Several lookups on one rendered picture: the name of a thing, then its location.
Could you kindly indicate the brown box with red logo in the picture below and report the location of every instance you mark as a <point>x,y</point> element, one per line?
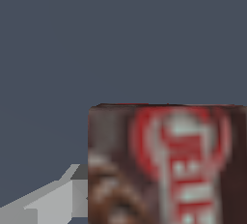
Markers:
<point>167,166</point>

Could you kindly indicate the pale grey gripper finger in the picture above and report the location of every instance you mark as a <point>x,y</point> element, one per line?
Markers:
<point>54,200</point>

